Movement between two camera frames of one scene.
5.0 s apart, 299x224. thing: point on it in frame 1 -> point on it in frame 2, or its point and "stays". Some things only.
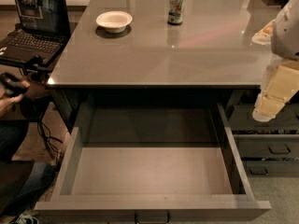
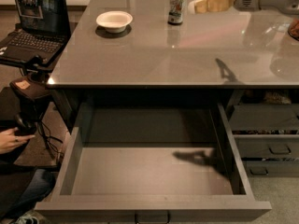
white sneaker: [27, 217] stays
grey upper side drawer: [241, 118] stays
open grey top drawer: [151, 163] stays
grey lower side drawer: [271, 168] stays
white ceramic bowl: [114, 21] stays
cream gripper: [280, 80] -> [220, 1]
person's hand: [6, 102] -> [9, 140]
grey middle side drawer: [267, 146] stays
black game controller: [12, 85] -> [28, 128]
